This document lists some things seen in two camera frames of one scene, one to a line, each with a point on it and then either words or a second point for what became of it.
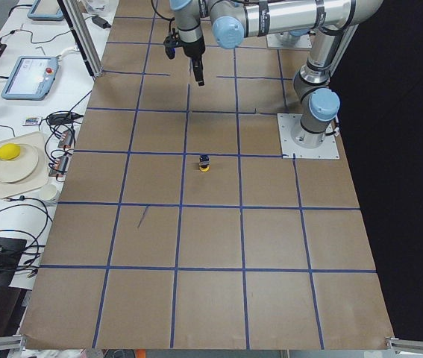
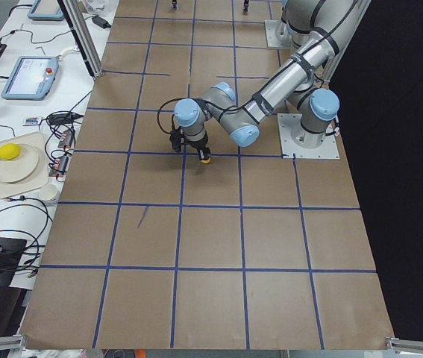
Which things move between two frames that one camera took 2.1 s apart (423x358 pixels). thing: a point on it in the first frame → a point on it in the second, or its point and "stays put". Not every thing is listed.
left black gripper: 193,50 → 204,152
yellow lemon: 8,151 stays put
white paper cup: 48,192 stays put
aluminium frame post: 76,16 stays put
